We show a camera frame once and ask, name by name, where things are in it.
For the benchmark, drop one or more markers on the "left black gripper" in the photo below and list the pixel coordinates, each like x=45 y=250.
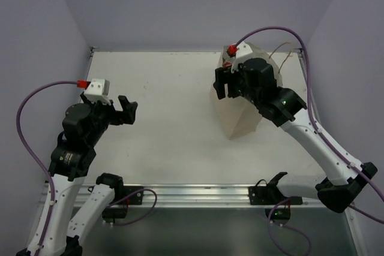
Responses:
x=119 y=112

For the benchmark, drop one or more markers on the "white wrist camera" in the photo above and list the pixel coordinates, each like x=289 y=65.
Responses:
x=238 y=53
x=98 y=90

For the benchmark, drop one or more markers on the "aluminium mounting rail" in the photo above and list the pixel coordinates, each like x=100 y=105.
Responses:
x=198 y=196

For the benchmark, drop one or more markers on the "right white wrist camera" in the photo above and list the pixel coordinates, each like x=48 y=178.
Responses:
x=238 y=53

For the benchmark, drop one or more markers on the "black base bracket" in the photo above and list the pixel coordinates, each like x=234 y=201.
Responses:
x=120 y=211
x=265 y=193

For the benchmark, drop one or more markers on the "left black base bracket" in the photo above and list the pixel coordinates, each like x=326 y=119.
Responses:
x=120 y=211

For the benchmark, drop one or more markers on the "right black base bracket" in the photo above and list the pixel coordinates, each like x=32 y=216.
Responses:
x=265 y=193

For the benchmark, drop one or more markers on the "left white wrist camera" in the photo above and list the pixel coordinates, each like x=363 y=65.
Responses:
x=98 y=90

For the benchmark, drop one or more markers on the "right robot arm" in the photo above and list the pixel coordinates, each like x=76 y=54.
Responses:
x=256 y=81

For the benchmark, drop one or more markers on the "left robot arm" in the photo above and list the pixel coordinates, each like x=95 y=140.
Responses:
x=60 y=231

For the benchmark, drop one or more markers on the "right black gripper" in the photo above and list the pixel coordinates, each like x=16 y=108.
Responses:
x=223 y=76

